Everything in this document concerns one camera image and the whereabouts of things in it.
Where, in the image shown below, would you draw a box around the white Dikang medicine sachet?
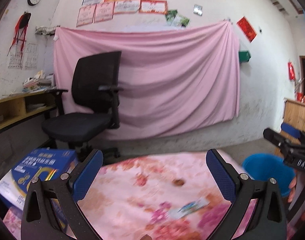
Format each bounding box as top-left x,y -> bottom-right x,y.
168,198 -> 210,219

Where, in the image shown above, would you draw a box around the blue plastic trash bin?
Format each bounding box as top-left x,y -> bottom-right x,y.
242,153 -> 296,198

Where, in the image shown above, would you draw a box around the person's right hand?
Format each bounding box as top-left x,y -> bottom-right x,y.
288,175 -> 297,203

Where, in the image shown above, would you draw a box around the blue cardboard box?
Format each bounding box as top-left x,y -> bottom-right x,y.
0,148 -> 79,233

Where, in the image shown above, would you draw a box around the pink floral tablecloth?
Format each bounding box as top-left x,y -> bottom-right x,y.
2,149 -> 261,240

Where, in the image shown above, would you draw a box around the wooden shelf desk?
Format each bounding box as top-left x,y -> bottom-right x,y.
0,90 -> 56,133

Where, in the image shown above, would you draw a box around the black office chair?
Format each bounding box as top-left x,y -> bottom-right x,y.
42,51 -> 121,153

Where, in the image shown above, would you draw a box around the stack of books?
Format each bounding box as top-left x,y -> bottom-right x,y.
22,70 -> 55,93

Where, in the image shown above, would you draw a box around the red hanging knot ornament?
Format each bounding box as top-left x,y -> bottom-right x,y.
8,11 -> 31,57

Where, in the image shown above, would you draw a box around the red wall decoration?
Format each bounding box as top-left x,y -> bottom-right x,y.
288,61 -> 296,81

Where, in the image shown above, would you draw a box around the green wall box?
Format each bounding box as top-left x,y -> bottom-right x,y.
238,50 -> 251,63

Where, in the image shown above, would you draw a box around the pink hanging wall sheet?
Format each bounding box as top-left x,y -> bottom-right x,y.
54,21 -> 240,140

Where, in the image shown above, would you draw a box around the red paper wall sign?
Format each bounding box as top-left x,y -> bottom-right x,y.
237,17 -> 257,43

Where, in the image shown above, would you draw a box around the wall calendar sheets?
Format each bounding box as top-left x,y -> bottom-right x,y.
8,40 -> 39,70

